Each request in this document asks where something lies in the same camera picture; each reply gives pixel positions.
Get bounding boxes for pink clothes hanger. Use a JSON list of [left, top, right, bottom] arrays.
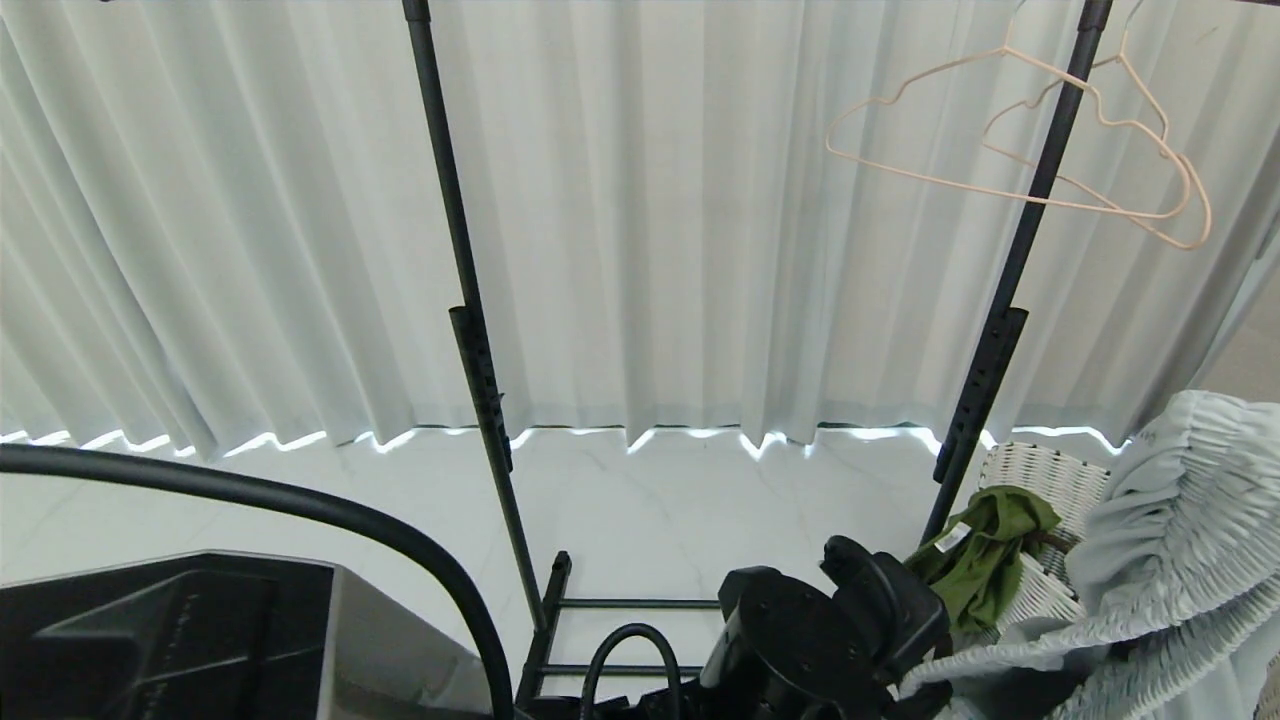
[[983, 0, 1214, 251], [826, 0, 1193, 221]]

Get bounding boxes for black cable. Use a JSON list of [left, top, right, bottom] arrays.
[[578, 623, 684, 720], [0, 443, 516, 720]]

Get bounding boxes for black clothes rack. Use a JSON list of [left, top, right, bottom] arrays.
[[400, 0, 1116, 720]]

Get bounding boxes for pale grey shorts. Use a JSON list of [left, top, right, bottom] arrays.
[[895, 390, 1280, 720]]

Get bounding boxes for white laundry basket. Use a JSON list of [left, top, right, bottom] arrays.
[[975, 442, 1113, 641]]

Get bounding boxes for green long-sleeved shirt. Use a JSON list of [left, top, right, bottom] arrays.
[[903, 486, 1063, 636]]

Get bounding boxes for white curtain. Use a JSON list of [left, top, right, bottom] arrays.
[[0, 0, 1280, 463]]

